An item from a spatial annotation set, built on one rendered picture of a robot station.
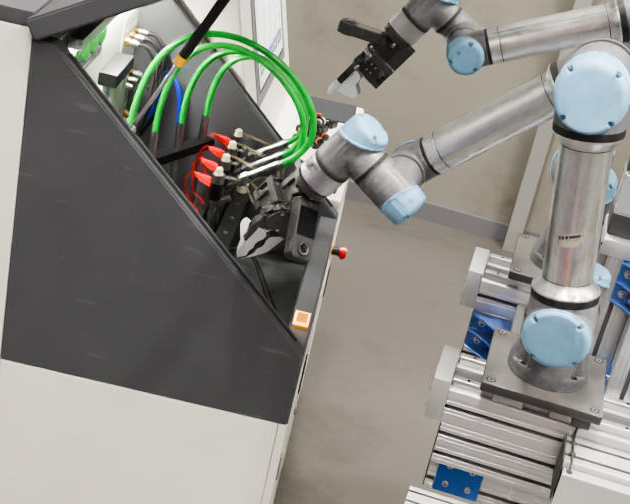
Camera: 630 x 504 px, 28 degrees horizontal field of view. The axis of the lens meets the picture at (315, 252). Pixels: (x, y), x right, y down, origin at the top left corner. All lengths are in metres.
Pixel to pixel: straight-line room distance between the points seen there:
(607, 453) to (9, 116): 1.24
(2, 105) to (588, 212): 1.04
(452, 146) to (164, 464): 0.88
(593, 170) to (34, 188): 1.00
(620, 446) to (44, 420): 1.12
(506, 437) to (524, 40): 0.81
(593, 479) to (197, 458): 0.79
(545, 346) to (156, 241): 0.73
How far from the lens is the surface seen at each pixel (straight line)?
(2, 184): 2.38
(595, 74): 1.98
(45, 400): 2.57
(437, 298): 4.85
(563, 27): 2.62
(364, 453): 3.86
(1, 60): 2.29
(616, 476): 2.31
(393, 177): 2.14
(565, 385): 2.33
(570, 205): 2.06
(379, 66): 2.76
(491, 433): 2.39
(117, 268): 2.38
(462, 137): 2.21
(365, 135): 2.11
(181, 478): 2.59
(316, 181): 2.16
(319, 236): 2.87
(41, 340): 2.50
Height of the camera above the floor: 2.17
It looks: 26 degrees down
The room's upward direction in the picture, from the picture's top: 12 degrees clockwise
